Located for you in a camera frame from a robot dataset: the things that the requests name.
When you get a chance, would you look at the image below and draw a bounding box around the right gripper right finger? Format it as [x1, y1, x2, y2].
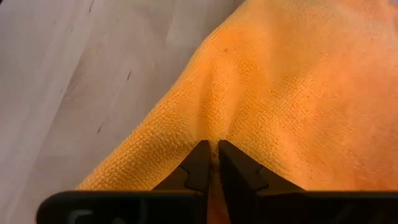
[218, 139, 305, 224]

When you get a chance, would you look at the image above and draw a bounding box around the orange microfiber towel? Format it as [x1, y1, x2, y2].
[76, 0, 398, 224]

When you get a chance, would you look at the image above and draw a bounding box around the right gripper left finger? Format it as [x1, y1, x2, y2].
[152, 139, 212, 224]

